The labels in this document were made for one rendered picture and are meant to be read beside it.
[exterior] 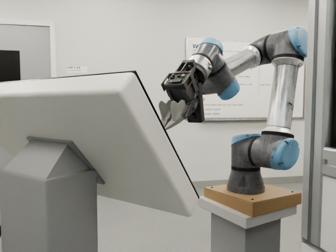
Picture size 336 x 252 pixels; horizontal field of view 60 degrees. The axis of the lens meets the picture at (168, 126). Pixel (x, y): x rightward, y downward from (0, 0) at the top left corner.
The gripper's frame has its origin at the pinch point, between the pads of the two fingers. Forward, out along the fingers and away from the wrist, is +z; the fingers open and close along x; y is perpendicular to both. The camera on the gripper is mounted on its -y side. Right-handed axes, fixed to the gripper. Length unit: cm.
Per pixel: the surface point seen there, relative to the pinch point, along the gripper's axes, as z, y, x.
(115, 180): 19.7, 3.9, -0.9
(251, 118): -259, -234, -90
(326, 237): 19.7, -0.1, 36.8
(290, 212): -21, -65, 19
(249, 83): -288, -194, -93
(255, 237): -7, -64, 9
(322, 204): 16.4, 2.8, 36.1
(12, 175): 28.8, 14.0, -14.7
